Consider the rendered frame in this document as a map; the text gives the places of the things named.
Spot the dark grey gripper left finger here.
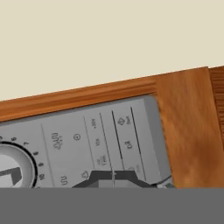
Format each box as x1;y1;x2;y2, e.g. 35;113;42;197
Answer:
71;170;114;189

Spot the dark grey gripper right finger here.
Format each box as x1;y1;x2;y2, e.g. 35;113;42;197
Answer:
113;170;159;189

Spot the grey microwave oven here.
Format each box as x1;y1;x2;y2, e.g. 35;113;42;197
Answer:
0;94;177;189

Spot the grey microwave start button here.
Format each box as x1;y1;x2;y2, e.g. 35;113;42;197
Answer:
112;106;137;133

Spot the brown wooden microwave cabinet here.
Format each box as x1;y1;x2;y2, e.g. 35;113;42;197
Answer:
0;66;224;189

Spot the white microwave dial knob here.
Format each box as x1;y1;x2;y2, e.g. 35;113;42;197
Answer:
0;143;37;189

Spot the brown wooden cupboard side panel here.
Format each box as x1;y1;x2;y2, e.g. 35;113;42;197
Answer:
207;65;224;142

